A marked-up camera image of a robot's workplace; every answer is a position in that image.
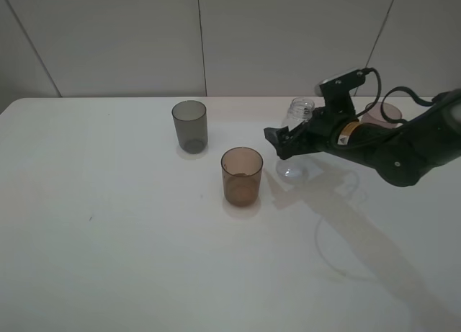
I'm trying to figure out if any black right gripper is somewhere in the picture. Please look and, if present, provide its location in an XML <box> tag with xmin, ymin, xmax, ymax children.
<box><xmin>264</xmin><ymin>108</ymin><xmax>364</xmax><ymax>160</ymax></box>

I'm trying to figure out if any clear plastic water bottle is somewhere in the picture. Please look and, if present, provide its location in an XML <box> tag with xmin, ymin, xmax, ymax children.
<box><xmin>276</xmin><ymin>97</ymin><xmax>315</xmax><ymax>184</ymax></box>

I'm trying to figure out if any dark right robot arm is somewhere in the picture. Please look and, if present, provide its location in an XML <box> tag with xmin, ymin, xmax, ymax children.
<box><xmin>264</xmin><ymin>87</ymin><xmax>460</xmax><ymax>187</ymax></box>

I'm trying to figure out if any brown translucent plastic cup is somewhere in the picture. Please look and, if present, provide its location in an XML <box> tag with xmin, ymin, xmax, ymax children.
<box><xmin>220</xmin><ymin>147</ymin><xmax>264</xmax><ymax>207</ymax></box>

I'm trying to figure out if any pink translucent plastic cup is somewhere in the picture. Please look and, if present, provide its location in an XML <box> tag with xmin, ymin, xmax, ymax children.
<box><xmin>359</xmin><ymin>102</ymin><xmax>403</xmax><ymax>128</ymax></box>

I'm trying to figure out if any grey translucent plastic cup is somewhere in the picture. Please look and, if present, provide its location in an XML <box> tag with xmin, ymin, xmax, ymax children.
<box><xmin>171</xmin><ymin>100</ymin><xmax>208</xmax><ymax>154</ymax></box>

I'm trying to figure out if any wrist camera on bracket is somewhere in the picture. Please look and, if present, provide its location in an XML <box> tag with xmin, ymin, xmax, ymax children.
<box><xmin>315</xmin><ymin>68</ymin><xmax>371</xmax><ymax>117</ymax></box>

